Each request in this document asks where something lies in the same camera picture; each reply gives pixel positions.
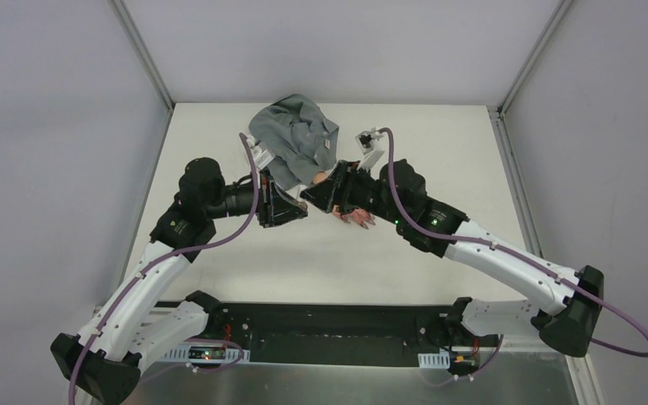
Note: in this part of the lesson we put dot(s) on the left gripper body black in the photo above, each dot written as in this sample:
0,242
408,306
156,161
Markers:
266,201

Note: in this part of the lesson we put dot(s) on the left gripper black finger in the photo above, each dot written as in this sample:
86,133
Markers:
282,217
282,200

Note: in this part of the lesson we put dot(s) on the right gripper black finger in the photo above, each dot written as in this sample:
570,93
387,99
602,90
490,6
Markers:
322,199
331,184

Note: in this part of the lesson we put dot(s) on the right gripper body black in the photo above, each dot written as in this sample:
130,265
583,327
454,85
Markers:
343,186

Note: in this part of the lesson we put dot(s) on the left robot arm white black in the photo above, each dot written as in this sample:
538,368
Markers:
107,357

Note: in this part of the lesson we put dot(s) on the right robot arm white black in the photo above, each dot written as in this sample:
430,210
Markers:
560,304

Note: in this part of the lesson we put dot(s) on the mannequin hand with painted nails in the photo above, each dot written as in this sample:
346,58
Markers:
359,216

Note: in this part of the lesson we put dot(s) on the grey shirt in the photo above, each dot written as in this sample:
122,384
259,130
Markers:
303,141

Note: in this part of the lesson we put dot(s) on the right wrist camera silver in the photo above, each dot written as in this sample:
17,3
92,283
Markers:
369,143

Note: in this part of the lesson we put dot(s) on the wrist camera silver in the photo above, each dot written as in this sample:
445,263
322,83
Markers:
261,154
369,143

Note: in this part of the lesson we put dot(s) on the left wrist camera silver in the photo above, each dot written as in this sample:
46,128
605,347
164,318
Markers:
261,154

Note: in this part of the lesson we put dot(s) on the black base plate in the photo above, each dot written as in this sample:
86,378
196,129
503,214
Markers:
357,335

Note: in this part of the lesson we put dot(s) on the left aluminium frame post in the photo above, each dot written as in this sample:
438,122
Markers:
142,52

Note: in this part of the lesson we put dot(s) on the aluminium frame post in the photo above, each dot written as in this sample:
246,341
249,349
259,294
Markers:
142,52
541,44

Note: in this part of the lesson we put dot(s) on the right aluminium frame post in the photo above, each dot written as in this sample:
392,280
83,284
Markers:
541,44

